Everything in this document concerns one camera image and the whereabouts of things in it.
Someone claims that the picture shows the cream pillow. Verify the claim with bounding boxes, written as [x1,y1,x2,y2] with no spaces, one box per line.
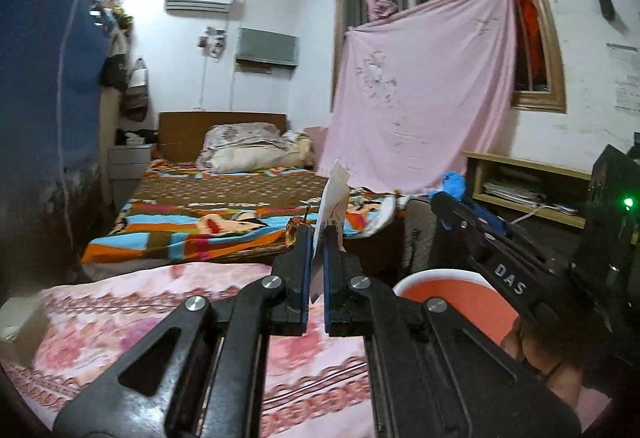
[207,145,301,174]

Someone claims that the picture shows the blue dotted fabric wardrobe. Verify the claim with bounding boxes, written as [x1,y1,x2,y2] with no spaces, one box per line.
[0,0,108,279]

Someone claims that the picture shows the white wall paper sheet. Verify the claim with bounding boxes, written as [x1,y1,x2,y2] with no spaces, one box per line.
[606,42,640,115]

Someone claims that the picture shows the red orange wrapper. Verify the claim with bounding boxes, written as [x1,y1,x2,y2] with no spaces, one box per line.
[285,213,313,249]

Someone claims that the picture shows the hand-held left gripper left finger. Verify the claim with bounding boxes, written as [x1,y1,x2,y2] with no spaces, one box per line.
[52,225,313,438]

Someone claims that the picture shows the brown colourful patterned bedspread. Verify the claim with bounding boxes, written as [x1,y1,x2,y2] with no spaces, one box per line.
[80,158,416,265]

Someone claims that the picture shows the grey covered wall television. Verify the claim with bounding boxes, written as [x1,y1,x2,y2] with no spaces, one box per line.
[235,27,300,69]

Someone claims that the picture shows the brown checked bag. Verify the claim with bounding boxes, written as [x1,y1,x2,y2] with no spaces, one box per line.
[402,198,441,276]

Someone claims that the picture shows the white paper scrap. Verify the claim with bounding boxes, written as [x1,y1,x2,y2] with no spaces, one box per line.
[311,159,351,305]

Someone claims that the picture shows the pink hanging sheet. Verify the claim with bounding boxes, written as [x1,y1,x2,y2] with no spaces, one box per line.
[320,0,517,195]

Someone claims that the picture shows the hanging bags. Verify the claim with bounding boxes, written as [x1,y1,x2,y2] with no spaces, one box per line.
[122,57,150,121]

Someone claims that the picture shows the red basin with white rim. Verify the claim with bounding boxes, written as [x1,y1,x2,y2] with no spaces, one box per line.
[392,268,523,359]

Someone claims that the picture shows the black wall object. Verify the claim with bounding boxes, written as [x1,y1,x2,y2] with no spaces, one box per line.
[591,0,617,22]

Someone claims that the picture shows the white cable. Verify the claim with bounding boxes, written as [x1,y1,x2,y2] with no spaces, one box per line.
[510,203,556,225]

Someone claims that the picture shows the beige tissue pack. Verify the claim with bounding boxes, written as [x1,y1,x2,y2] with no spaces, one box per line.
[0,295,48,367]

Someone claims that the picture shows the red hanging cloth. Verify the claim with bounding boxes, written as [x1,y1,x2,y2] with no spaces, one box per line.
[512,0,546,84]

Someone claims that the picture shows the white wall air conditioner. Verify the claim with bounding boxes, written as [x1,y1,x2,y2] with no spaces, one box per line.
[164,0,235,14]

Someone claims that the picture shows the stack of papers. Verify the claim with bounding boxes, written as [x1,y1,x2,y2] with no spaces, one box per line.
[482,178,543,206]

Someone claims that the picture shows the black handbag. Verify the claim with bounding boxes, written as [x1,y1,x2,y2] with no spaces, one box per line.
[100,28,128,92]

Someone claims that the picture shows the folded cream quilt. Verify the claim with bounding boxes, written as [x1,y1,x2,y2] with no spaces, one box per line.
[280,131,317,166]

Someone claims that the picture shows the white nightstand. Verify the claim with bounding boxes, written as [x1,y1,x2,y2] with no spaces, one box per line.
[108,143,158,211]

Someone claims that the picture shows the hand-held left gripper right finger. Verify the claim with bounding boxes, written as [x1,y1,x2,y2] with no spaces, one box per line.
[322,225,583,438]

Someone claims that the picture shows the person's right hand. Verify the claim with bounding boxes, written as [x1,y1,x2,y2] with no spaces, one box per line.
[500,318,586,411]

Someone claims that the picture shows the pink floral blanket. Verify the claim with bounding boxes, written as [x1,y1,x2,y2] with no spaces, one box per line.
[0,262,601,438]

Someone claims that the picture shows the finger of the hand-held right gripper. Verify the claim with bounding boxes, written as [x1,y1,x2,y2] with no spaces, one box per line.
[431,191,501,260]
[462,199,551,264]

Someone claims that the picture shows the brown wooden headboard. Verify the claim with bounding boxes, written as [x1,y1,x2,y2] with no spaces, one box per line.
[158,111,288,162]

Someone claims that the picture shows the wooden shelf desk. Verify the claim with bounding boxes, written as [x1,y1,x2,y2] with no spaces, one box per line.
[460,151,593,230]

